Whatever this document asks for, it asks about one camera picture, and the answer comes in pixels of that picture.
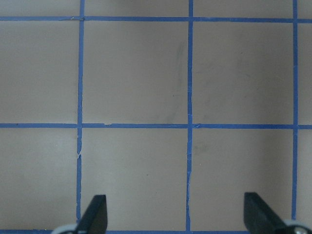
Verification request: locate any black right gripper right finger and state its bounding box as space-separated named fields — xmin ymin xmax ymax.
xmin=243 ymin=192 xmax=285 ymax=232

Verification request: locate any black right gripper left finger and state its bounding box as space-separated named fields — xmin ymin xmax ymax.
xmin=77 ymin=195 xmax=108 ymax=231

